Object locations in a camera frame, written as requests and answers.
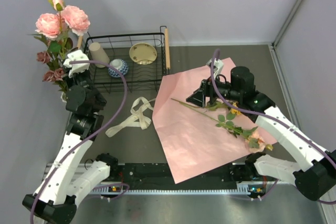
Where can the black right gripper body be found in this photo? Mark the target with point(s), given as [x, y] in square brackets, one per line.
[231, 94]

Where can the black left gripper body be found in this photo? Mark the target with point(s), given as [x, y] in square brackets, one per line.
[83, 78]

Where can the mauve rose stem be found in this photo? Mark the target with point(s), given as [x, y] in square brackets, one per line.
[55, 71]

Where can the purple wrapping paper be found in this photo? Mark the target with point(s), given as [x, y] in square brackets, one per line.
[192, 142]

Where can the mixed flower bouquet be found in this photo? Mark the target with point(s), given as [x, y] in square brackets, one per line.
[251, 136]

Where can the cream printed ribbon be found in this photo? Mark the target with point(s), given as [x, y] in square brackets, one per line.
[137, 117]

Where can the pink peony stem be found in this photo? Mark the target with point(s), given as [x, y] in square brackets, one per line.
[54, 29]

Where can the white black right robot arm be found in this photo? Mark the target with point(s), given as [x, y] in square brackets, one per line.
[264, 113]

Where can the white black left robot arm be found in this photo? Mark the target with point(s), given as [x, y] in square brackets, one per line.
[58, 197]

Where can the white ribbed ceramic vase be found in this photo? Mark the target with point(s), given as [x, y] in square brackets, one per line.
[63, 97]

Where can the beige upturned cup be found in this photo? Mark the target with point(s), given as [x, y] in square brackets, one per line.
[98, 53]

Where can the blue white patterned bowl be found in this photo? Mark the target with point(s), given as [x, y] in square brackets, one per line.
[119, 65]

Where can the cream floral plate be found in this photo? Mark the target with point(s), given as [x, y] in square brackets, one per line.
[143, 53]

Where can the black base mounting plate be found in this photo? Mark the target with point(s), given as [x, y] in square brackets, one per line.
[231, 172]

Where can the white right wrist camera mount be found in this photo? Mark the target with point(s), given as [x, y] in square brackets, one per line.
[217, 68]

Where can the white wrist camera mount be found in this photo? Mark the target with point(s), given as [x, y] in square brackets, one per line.
[217, 68]
[76, 62]

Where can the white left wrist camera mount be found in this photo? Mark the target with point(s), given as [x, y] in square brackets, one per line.
[76, 62]

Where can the black wire dish rack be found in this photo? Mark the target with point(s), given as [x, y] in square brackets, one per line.
[139, 77]

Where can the aluminium front frame rail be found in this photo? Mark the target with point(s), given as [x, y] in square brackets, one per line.
[315, 174]

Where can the grey slotted cable duct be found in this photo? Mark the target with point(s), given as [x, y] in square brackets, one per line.
[235, 189]

